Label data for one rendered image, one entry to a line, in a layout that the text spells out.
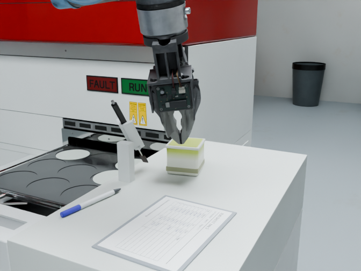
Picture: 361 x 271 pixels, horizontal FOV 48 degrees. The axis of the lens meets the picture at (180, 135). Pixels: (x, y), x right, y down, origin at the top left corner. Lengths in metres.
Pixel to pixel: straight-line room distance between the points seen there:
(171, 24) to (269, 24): 6.45
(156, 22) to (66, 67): 0.77
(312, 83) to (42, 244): 5.89
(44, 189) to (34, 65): 0.55
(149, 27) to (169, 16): 0.03
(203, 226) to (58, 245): 0.23
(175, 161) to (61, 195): 0.29
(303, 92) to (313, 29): 1.10
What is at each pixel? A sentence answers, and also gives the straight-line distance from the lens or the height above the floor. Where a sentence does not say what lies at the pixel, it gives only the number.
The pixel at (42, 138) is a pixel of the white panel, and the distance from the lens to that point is 1.50.
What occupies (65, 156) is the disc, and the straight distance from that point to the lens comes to 1.25.
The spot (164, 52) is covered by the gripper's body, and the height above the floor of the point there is 1.25.
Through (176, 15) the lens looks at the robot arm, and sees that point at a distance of 0.62.
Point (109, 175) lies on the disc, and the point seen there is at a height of 0.90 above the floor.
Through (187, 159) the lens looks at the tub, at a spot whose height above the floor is 1.00.
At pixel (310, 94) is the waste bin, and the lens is 6.40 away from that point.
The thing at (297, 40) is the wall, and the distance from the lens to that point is 6.97.
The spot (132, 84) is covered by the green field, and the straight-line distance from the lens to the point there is 1.21.
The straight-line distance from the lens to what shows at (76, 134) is 1.37.
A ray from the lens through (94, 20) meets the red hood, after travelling 1.21.
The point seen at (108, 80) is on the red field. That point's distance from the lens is 1.26.
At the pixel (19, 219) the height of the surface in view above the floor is 0.96.
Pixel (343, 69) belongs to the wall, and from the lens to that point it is 6.92.
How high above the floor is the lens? 1.30
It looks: 16 degrees down
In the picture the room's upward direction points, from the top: straight up
